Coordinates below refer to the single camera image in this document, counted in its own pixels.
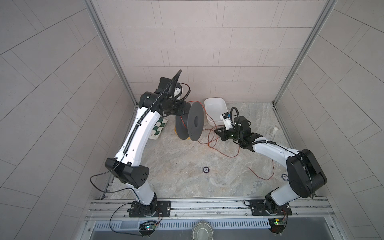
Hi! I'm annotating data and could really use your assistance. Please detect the red cable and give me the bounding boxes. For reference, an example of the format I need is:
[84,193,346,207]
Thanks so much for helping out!
[179,100,276,181]

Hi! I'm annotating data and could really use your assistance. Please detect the grey cable spool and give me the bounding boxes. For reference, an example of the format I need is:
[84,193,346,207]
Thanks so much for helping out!
[175,102,205,141]

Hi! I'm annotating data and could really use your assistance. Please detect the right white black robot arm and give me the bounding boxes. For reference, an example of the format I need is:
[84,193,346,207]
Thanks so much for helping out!
[215,107,327,215]

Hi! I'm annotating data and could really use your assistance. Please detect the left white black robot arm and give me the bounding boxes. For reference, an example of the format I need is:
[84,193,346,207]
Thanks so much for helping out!
[105,70,188,217]

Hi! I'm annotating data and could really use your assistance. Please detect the green white checkerboard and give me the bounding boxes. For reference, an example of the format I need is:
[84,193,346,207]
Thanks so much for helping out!
[149,118,168,140]

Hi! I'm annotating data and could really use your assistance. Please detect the white plastic tray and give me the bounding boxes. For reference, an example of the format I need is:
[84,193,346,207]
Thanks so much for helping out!
[204,98,228,126]

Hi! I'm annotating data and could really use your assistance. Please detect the centre poker chip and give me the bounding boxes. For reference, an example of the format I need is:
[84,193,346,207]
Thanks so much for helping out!
[203,167,210,174]

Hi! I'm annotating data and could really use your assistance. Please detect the poker chip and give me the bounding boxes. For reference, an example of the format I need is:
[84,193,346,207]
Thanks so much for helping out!
[282,174,289,181]
[203,167,210,174]

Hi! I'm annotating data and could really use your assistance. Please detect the right poker chip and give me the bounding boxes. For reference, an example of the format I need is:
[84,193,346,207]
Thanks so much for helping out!
[282,174,289,181]

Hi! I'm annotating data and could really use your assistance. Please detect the round grey vent disc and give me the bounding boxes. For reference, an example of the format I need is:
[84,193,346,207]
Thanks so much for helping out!
[192,221,214,240]

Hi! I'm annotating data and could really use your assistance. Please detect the right circuit board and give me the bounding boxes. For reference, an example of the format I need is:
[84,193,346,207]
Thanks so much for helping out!
[268,218,286,229]

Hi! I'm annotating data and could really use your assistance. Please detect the circuit board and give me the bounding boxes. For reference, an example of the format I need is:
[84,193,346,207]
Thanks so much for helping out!
[268,218,286,229]
[139,221,158,231]

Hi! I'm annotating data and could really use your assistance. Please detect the left circuit board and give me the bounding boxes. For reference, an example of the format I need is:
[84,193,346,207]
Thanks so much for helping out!
[139,221,158,231]

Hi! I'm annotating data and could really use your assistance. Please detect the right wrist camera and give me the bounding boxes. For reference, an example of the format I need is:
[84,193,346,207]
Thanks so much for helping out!
[220,112,234,130]

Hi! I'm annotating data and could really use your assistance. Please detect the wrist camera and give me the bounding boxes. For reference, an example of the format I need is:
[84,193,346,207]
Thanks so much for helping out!
[220,112,234,130]
[157,77,182,99]

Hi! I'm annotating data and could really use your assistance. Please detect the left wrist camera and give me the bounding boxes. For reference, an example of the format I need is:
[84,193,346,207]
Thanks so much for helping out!
[157,77,182,99]

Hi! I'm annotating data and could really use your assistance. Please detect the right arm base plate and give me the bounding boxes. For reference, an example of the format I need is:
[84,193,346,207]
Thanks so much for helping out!
[249,199,293,217]

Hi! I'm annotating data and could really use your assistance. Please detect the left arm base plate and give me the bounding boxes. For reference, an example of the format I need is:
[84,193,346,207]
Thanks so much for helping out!
[127,200,171,218]

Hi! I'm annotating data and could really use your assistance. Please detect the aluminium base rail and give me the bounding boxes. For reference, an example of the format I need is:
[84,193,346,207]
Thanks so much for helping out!
[85,197,335,221]

